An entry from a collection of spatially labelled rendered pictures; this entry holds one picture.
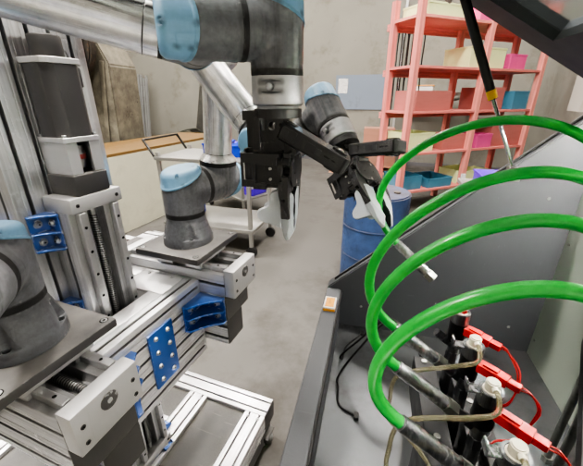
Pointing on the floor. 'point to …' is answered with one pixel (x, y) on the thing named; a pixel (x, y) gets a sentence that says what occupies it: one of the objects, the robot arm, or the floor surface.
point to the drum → (368, 227)
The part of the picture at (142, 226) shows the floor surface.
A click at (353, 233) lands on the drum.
